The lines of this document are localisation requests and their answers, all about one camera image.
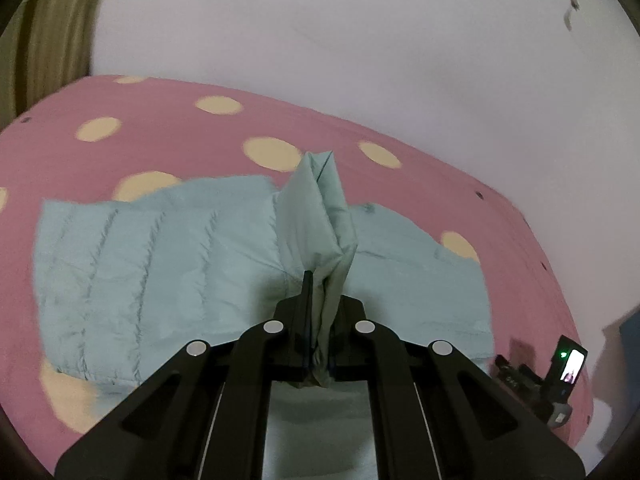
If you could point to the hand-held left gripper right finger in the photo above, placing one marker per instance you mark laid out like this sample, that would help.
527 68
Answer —
350 342

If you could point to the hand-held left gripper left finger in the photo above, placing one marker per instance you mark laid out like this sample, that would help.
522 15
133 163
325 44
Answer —
306 310

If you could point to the light blue puffer jacket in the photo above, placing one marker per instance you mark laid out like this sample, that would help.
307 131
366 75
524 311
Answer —
150 270

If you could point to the striped curtain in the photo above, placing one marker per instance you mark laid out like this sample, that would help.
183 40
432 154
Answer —
45 40

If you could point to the dark blue object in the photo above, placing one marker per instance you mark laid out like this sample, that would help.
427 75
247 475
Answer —
631 335

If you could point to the pink dotted bed sheet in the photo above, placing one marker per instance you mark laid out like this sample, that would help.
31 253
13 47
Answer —
175 135

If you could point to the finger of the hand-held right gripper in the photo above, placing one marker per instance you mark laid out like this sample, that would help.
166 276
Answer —
517 377

